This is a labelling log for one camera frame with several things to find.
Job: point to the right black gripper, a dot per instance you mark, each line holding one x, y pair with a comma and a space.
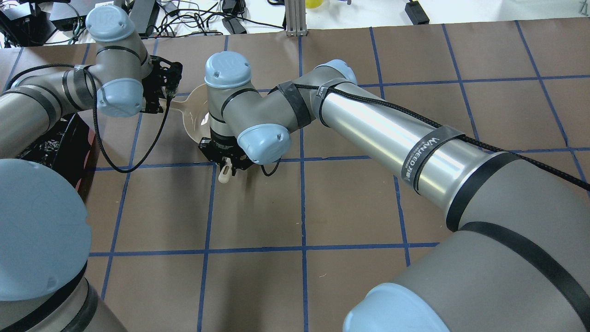
222, 142

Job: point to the aluminium frame post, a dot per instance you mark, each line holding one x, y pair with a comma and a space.
295, 18

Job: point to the beige plastic dustpan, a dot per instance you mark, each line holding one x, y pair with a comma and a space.
195, 113

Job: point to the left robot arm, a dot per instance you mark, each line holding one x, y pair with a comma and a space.
48, 124

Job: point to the black trash bag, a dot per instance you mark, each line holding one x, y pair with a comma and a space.
63, 148

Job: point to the pink bin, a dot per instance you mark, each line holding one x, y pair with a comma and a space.
86, 180

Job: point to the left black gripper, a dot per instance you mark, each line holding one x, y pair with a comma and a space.
153, 96

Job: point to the black power brick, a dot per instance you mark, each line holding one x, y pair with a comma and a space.
416, 13

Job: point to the black power adapter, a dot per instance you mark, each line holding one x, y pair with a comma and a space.
233, 26

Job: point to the white hand brush black bristles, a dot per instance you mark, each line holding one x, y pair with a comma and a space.
225, 173

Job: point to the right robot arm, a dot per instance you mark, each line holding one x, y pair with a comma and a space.
517, 259

